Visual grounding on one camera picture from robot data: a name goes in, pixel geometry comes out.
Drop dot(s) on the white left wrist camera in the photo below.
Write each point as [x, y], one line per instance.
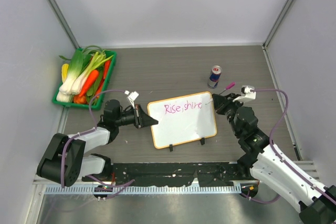
[131, 97]

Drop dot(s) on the yellow corn cob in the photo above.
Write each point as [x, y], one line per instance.
[64, 72]

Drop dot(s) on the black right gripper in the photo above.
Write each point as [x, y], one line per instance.
[219, 100]

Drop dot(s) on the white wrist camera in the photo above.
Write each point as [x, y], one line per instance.
[247, 94]
[131, 97]

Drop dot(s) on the white slotted cable duct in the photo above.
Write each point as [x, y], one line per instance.
[85, 189]

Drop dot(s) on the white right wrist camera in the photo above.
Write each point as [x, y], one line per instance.
[247, 94]

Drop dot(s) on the green plastic vegetable tray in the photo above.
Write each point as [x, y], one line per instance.
[80, 102]

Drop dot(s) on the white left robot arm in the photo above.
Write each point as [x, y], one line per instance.
[63, 161]

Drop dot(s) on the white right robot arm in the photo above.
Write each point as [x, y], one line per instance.
[314, 202]

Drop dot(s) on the white green bok choy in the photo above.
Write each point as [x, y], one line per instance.
[74, 71]

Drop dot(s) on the blue silver energy drink can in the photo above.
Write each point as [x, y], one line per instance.
[214, 76]

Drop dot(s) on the large orange carrot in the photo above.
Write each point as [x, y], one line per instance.
[92, 77]

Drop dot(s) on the orange framed whiteboard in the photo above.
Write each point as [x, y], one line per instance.
[182, 119]

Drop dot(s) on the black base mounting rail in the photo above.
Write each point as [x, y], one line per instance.
[208, 174]

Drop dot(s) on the small red chili pepper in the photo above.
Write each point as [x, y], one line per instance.
[106, 68]

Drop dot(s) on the purple capped marker pen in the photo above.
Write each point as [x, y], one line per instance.
[224, 90]

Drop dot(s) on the green spring onion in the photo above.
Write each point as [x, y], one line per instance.
[96, 58]

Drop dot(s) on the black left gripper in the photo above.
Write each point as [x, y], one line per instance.
[141, 119]

